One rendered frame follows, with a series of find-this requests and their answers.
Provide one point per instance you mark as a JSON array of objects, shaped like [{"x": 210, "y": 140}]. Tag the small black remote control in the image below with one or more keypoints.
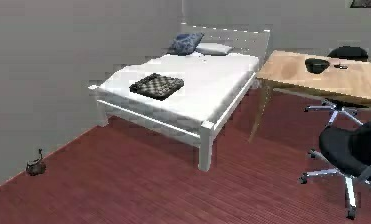
[{"x": 340, "y": 66}]

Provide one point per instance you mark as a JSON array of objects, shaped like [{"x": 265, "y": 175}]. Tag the small brown watering can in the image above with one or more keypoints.
[{"x": 35, "y": 166}]

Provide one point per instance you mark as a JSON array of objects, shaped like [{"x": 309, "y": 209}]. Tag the light wooden desk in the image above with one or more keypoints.
[{"x": 326, "y": 78}]

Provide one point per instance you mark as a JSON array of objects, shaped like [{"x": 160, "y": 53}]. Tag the white pillow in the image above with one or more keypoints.
[{"x": 213, "y": 48}]

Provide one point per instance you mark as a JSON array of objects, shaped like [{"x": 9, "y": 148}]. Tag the black office chair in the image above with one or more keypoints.
[
  {"x": 349, "y": 150},
  {"x": 348, "y": 53}
]

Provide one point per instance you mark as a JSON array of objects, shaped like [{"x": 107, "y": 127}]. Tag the dark framed wall picture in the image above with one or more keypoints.
[{"x": 364, "y": 3}]

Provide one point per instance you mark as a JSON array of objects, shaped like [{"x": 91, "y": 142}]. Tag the white bed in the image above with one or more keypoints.
[{"x": 206, "y": 86}]

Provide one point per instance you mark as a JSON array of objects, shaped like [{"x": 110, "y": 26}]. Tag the blue patterned pillow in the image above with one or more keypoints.
[{"x": 185, "y": 43}]

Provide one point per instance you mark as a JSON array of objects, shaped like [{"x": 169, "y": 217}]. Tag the black bowl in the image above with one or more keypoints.
[{"x": 316, "y": 65}]

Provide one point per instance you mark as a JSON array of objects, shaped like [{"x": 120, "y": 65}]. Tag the black checkered board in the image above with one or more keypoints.
[{"x": 157, "y": 86}]

